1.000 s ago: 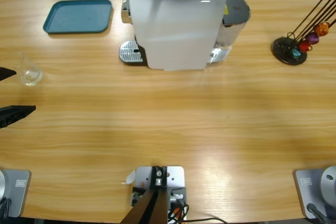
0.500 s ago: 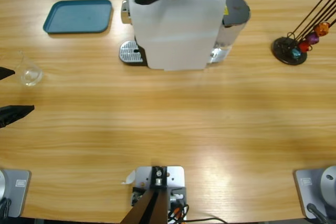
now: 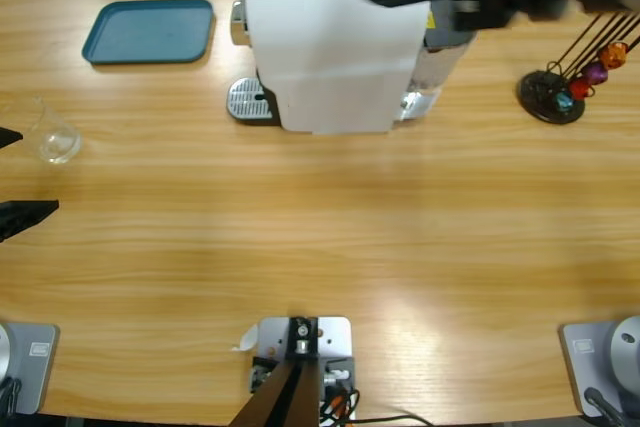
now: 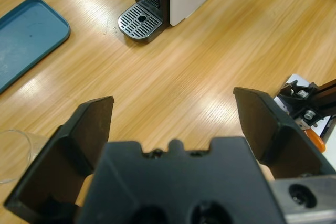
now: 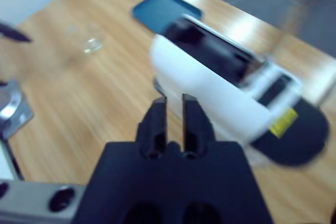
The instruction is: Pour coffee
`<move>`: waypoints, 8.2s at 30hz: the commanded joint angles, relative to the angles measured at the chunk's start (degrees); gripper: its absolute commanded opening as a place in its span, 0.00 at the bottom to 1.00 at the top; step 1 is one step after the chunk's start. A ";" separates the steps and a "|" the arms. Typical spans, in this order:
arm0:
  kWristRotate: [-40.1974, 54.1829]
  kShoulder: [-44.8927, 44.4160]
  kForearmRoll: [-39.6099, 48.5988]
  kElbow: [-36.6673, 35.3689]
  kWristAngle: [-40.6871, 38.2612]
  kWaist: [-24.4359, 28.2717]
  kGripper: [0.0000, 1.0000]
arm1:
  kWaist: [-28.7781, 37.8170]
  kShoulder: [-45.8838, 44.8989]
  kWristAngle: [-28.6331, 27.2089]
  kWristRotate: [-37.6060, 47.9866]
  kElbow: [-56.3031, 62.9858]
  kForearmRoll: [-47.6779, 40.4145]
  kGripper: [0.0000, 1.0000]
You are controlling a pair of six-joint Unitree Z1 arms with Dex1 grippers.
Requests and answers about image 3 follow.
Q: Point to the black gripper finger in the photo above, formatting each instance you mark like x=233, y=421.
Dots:
x=25, y=217
x=9, y=138

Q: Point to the clear glass cup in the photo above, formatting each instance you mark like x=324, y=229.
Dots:
x=60, y=144

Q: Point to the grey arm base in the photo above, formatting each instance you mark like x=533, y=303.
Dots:
x=35, y=367
x=595, y=362

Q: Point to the white capsule coffee machine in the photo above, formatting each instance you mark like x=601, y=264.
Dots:
x=330, y=62

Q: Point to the blue coffee capsule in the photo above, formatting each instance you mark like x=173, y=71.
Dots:
x=563, y=101

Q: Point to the small red coffee capsule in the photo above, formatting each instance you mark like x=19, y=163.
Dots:
x=580, y=88

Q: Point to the purple coffee capsule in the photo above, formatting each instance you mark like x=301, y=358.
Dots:
x=596, y=73

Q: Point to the orange coffee capsule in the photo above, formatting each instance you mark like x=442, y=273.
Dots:
x=612, y=54

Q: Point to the clear water tank black lid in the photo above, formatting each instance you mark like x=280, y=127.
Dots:
x=440, y=57

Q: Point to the teal plastic tray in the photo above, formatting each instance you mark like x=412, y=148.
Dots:
x=147, y=32

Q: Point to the silver grate drip tray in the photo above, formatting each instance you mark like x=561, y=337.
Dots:
x=247, y=99

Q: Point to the white paper tag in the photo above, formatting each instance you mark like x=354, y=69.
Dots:
x=246, y=339

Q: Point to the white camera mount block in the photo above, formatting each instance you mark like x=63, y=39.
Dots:
x=332, y=342

